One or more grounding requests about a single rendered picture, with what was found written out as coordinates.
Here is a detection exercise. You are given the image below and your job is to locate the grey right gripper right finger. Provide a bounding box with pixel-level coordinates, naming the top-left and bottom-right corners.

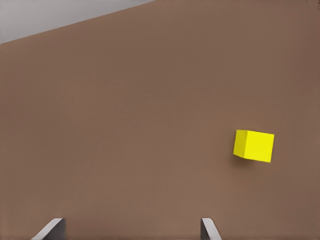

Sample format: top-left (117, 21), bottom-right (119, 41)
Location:
top-left (200, 217), bottom-right (223, 240)

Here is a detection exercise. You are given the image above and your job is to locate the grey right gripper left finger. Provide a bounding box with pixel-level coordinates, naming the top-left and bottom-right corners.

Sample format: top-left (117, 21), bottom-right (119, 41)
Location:
top-left (30, 217), bottom-right (66, 240)

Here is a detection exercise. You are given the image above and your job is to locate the yellow cube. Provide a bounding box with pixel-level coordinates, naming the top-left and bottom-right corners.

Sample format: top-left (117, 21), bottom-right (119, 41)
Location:
top-left (232, 129), bottom-right (275, 164)

